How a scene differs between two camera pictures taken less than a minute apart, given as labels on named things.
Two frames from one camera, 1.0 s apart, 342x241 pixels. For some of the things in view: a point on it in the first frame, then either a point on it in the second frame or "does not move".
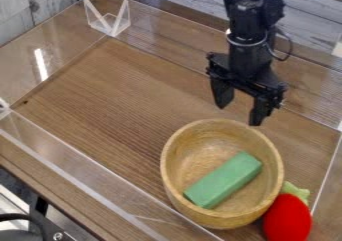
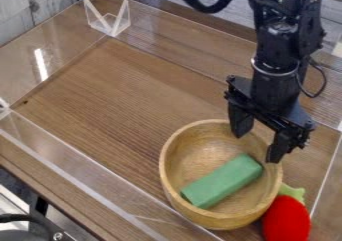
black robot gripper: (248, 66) -> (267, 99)
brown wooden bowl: (198, 151) does not move
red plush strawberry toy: (288, 220) does not move
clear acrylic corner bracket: (109, 23) does not move
